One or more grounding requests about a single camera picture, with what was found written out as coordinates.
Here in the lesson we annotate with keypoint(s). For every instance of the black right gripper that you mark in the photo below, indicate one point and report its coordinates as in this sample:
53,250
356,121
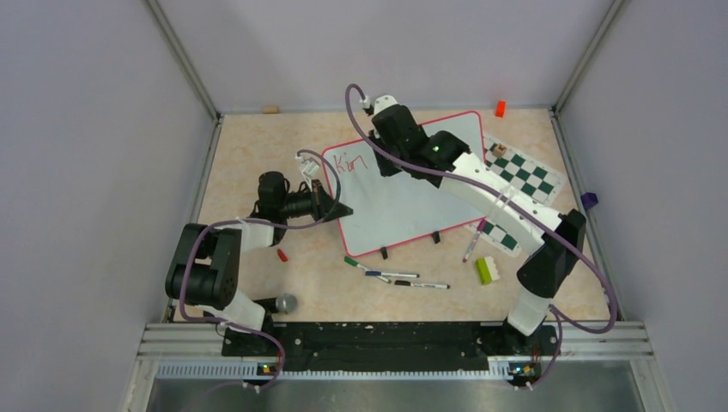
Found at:
385,168

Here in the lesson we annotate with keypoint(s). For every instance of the green-capped marker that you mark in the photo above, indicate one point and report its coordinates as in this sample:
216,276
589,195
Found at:
350,261

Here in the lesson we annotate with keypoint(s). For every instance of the lime green toy brick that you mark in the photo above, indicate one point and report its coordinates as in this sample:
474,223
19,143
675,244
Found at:
486,270

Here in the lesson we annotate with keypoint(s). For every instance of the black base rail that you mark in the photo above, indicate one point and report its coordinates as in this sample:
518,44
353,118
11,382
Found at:
391,347

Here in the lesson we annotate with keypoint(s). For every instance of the green white chessboard mat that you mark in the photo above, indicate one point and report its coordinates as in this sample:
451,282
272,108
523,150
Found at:
525,173

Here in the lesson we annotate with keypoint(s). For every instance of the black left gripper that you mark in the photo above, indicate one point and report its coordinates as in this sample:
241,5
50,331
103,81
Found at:
321,203

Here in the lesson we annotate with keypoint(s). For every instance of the black microphone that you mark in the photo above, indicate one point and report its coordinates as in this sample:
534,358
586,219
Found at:
281,304

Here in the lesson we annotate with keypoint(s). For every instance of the wooden chess piece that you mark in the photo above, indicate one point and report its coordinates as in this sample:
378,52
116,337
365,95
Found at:
499,150

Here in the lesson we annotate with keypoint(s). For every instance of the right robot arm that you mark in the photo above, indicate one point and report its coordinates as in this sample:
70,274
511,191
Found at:
552,240

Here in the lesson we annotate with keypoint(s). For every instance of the black-capped marker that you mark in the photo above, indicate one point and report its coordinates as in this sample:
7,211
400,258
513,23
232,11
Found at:
421,284

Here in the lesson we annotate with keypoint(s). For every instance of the orange block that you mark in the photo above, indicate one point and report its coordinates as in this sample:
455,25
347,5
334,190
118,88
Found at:
500,109

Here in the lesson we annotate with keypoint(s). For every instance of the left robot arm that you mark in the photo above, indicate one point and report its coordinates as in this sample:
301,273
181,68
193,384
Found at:
205,265

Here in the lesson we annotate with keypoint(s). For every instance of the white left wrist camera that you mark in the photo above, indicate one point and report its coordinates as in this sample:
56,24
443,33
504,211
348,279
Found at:
308,167

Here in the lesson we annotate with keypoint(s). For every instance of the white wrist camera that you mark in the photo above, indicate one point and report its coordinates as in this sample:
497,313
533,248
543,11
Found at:
308,167
373,106

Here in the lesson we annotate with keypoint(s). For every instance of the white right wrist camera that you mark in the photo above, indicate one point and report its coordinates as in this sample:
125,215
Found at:
373,106

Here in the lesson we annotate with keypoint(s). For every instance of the purple-capped marker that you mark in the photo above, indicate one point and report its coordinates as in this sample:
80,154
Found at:
471,246

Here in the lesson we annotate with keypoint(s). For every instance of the purple object at wall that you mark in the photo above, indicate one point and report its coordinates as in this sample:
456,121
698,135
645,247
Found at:
589,200

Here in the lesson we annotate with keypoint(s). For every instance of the blue-capped marker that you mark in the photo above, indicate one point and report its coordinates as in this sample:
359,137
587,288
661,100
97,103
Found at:
391,274

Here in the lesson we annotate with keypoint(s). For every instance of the pink-framed whiteboard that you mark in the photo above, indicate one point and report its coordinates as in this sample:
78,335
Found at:
388,211

